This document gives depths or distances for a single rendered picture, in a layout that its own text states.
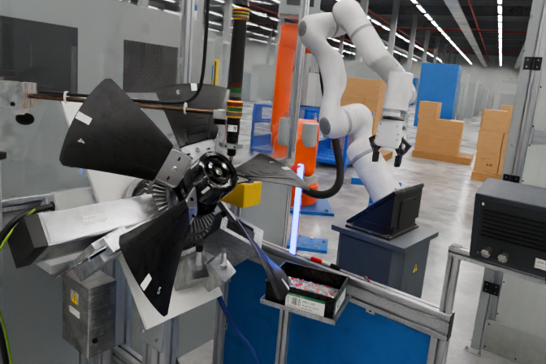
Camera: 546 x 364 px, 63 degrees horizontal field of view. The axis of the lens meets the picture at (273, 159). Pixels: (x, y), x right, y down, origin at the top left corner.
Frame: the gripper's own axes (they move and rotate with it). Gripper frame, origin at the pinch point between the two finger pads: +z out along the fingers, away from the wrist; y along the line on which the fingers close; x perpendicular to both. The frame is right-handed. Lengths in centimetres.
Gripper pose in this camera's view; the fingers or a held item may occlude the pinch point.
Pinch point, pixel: (386, 161)
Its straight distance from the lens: 164.1
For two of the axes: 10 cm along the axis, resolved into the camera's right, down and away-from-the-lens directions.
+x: -7.3, -0.1, -6.8
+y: -6.7, -1.9, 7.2
